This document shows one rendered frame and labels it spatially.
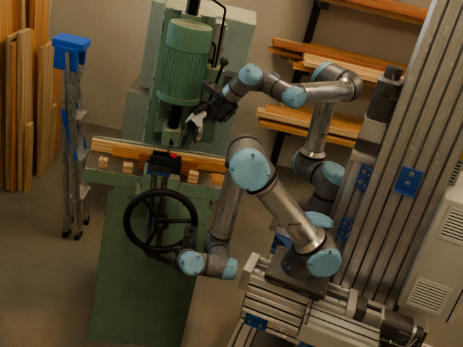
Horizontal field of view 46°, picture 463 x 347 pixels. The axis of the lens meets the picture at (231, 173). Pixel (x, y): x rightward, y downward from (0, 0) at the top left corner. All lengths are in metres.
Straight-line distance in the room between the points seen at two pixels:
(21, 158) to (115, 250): 1.48
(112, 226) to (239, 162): 0.92
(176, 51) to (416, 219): 1.08
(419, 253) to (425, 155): 0.35
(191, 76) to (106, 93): 2.76
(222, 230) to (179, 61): 0.69
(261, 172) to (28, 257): 1.92
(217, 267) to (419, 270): 0.75
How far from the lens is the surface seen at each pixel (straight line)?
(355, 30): 4.63
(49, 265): 3.18
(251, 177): 1.59
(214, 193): 2.26
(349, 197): 2.09
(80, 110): 3.19
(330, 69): 2.29
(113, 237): 2.38
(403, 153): 1.97
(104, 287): 2.54
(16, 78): 3.54
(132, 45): 4.70
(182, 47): 2.12
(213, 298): 3.11
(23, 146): 3.70
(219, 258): 1.81
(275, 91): 1.95
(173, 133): 2.26
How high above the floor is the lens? 1.92
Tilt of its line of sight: 25 degrees down
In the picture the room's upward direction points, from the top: 14 degrees clockwise
